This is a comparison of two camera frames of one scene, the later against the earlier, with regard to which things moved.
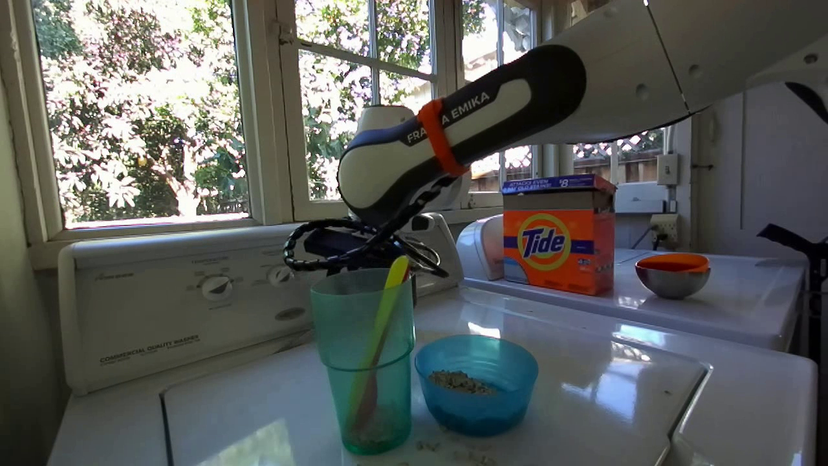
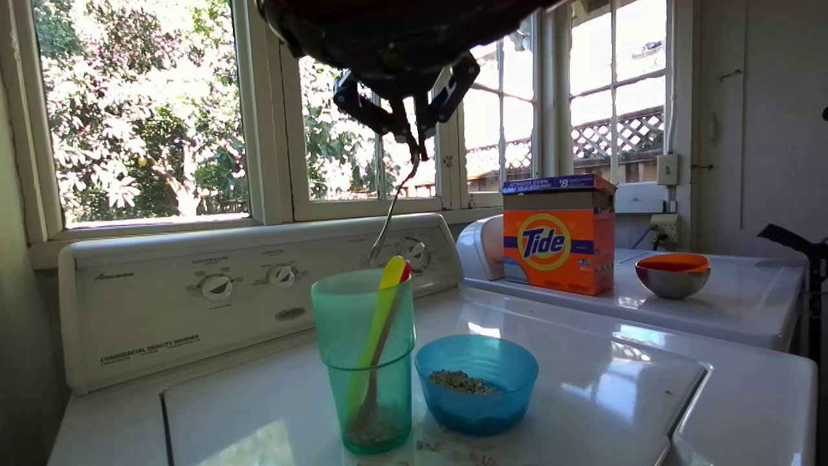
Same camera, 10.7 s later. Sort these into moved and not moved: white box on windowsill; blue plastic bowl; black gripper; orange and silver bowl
Moved: black gripper
Not moved: white box on windowsill; blue plastic bowl; orange and silver bowl
